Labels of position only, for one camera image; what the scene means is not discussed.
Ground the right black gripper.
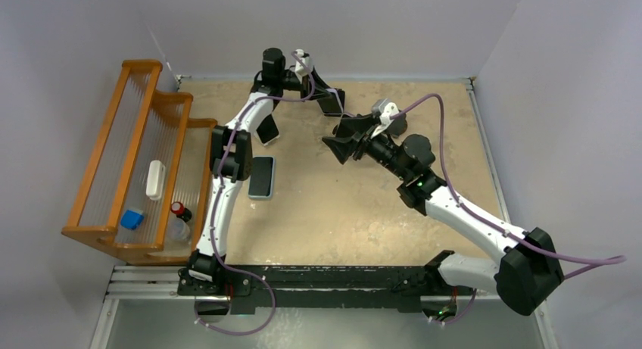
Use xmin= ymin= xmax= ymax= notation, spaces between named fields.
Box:
xmin=323 ymin=113 xmax=410 ymax=180

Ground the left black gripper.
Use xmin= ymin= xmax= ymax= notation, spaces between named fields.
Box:
xmin=278 ymin=67 xmax=334 ymax=103

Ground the lavender case phone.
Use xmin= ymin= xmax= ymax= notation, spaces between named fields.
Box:
xmin=318 ymin=89 xmax=345 ymax=117

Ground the white edged black phone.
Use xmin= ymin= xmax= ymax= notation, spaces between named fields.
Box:
xmin=254 ymin=114 xmax=279 ymax=145

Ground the light blue case phone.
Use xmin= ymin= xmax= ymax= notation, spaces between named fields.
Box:
xmin=248 ymin=156 xmax=276 ymax=200

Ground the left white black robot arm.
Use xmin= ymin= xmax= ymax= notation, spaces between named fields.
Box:
xmin=179 ymin=48 xmax=344 ymax=295

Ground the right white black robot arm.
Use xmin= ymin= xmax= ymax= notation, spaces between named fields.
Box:
xmin=322 ymin=115 xmax=564 ymax=316

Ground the black brown disc phone stand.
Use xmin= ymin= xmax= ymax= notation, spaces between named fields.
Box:
xmin=387 ymin=115 xmax=408 ymax=139

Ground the white rectangular device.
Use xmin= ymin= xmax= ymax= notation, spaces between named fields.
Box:
xmin=145 ymin=160 xmax=166 ymax=201

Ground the red cap bottle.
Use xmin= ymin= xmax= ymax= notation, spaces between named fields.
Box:
xmin=167 ymin=201 xmax=192 ymax=242

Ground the orange wooden rack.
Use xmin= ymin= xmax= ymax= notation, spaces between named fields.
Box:
xmin=61 ymin=59 xmax=217 ymax=266

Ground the blue cap bottle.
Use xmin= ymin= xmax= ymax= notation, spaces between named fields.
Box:
xmin=120 ymin=209 xmax=145 ymax=231

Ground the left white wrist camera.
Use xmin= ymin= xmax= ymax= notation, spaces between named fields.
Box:
xmin=291 ymin=48 xmax=314 ymax=82

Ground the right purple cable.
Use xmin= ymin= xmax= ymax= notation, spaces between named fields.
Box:
xmin=391 ymin=93 xmax=628 ymax=326

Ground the black aluminium base frame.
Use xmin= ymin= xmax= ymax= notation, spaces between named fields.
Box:
xmin=91 ymin=266 xmax=558 ymax=348

